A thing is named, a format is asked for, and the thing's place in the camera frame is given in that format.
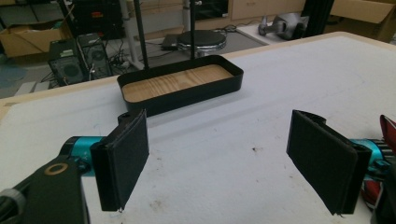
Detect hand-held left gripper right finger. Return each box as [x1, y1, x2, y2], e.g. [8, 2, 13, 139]
[286, 109, 373, 216]

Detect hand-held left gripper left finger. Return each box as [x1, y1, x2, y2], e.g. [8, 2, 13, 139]
[90, 108, 150, 213]

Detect red and white packet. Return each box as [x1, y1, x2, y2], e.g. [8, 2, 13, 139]
[360, 114, 396, 211]

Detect black tray with wooden bottom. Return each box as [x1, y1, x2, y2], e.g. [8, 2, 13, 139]
[117, 54, 245, 118]

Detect black computer tower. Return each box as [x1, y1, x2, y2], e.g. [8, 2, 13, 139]
[48, 38, 87, 87]
[77, 33, 114, 79]

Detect white metal table leg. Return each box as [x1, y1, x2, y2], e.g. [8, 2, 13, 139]
[119, 0, 145, 71]

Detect black metal stand pole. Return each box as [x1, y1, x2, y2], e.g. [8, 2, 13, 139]
[189, 0, 198, 61]
[133, 0, 150, 71]

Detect grey handheld device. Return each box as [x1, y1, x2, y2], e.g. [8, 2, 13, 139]
[258, 12, 310, 41]

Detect round black stool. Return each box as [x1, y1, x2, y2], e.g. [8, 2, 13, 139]
[177, 29, 228, 59]

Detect black equipment cabinet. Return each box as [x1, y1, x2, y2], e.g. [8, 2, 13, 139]
[70, 0, 126, 40]

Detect large cardboard box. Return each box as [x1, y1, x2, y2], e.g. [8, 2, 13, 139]
[323, 0, 396, 44]

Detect open cardboard box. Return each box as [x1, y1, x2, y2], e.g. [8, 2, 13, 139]
[0, 20, 75, 59]

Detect light wooden cabinet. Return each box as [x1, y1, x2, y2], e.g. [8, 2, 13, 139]
[229, 0, 307, 21]

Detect black floor cables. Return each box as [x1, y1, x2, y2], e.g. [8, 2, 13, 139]
[108, 46, 131, 76]

